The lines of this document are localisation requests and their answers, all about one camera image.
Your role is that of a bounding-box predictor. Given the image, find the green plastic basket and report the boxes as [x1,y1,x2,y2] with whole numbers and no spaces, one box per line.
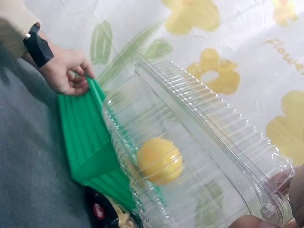
[58,74,141,211]

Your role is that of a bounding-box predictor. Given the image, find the yellow round fruit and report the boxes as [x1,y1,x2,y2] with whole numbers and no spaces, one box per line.
[135,137,184,185]

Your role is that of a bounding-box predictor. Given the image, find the dark snack packet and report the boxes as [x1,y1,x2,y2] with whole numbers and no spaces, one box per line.
[85,186,141,228]

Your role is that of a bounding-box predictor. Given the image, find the black wrist band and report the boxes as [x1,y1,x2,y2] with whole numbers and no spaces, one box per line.
[23,24,55,70]

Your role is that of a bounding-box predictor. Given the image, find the clear plastic clamshell container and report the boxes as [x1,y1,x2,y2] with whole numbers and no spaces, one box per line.
[101,53,296,228]

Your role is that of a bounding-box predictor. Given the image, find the person's left hand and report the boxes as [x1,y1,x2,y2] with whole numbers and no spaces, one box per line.
[39,48,96,96]

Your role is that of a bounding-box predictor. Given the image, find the person's right hand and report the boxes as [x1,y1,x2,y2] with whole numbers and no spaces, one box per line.
[229,163,304,228]

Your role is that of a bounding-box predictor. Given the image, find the person's left forearm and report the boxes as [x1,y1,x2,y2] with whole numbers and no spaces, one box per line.
[0,16,48,63]

